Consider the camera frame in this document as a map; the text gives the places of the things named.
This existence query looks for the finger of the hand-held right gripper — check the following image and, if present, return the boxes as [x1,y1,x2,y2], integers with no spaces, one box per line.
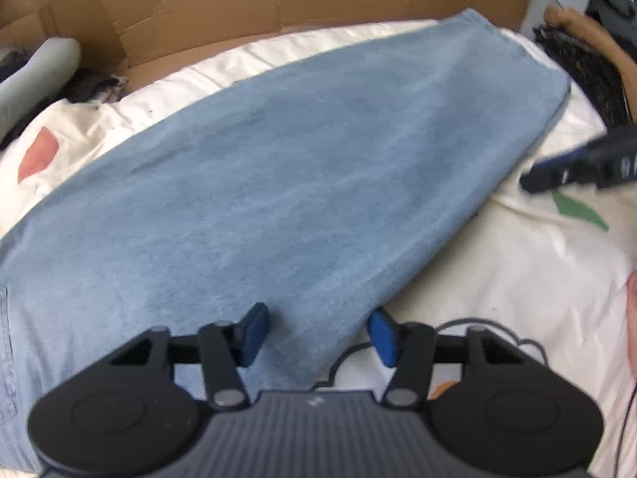
[519,139,600,195]

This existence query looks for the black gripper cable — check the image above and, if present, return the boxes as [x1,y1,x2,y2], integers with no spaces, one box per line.
[612,378,637,478]

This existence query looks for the flattened cardboard sheet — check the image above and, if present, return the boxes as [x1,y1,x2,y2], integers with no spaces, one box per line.
[0,0,543,95]

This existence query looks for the cream bear print blanket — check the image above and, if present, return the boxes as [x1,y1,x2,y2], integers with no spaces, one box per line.
[0,20,637,478]

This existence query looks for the light blue denim pants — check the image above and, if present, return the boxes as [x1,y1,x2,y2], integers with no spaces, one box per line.
[0,7,573,474]

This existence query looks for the dark clothes heap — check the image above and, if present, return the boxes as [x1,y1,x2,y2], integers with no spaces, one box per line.
[60,67,127,105]

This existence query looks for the grey neck pillow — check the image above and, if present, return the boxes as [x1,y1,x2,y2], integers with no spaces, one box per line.
[0,37,83,133]

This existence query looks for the dark patterned cloth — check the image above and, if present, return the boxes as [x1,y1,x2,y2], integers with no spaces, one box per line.
[532,25,633,125]

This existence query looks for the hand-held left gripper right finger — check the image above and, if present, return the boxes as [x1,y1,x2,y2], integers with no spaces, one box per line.
[367,307,531,408]

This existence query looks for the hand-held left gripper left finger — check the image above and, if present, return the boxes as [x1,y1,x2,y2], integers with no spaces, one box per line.
[107,302,271,410]

